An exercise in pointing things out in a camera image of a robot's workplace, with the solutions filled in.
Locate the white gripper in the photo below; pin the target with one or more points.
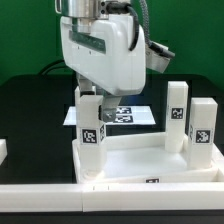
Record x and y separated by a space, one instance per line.
113 55

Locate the white front fence bar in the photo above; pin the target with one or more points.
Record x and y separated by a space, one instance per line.
111 197

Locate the white desk top tray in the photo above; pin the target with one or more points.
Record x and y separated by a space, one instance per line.
142 158

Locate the white left fence bar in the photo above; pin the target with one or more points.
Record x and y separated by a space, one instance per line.
3 150

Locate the white fence bar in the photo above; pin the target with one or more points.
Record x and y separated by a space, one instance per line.
111 197
3 150

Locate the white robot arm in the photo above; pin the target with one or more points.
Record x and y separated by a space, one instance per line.
84 12

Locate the white marker sheet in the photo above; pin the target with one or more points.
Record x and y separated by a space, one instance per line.
125 115

